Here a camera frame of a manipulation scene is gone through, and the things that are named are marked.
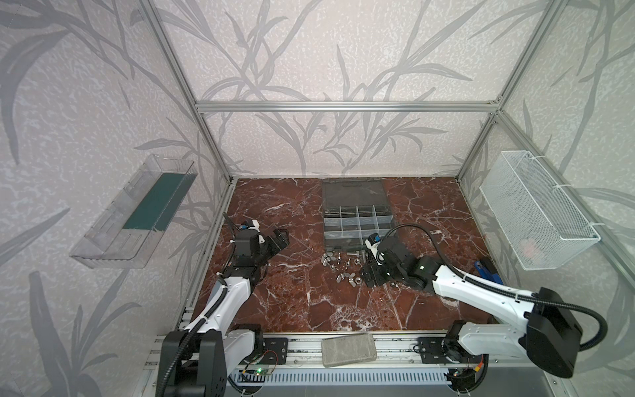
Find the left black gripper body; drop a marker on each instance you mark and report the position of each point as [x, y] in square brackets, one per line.
[273, 241]

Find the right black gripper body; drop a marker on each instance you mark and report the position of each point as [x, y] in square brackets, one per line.
[374, 270]

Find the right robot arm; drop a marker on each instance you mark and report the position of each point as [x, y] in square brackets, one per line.
[538, 326]

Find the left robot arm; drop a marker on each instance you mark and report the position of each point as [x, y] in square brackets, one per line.
[197, 360]

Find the clear compartment organizer box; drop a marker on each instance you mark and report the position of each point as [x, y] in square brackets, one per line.
[352, 210]

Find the blue stapler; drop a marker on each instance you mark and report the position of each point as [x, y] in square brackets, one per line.
[488, 271]

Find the grey stone block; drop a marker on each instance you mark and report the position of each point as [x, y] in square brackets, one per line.
[349, 349]

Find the green mat on shelf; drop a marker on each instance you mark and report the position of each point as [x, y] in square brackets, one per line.
[160, 204]

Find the pink object in basket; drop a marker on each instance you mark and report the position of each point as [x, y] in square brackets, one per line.
[531, 250]

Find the white ventilation grille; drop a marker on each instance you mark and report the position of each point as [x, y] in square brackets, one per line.
[361, 376]

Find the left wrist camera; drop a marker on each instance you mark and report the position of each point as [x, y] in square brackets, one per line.
[250, 224]

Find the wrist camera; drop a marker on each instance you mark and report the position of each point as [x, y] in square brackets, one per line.
[250, 224]
[372, 243]

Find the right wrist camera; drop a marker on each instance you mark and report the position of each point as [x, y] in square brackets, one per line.
[372, 243]

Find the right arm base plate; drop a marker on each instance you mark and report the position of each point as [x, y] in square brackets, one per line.
[432, 350]

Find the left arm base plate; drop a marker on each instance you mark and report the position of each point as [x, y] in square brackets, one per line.
[274, 351]

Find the clear acrylic wall shelf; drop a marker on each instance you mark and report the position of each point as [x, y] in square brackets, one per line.
[129, 230]

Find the white wire mesh basket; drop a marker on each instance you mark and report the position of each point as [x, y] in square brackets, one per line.
[528, 203]

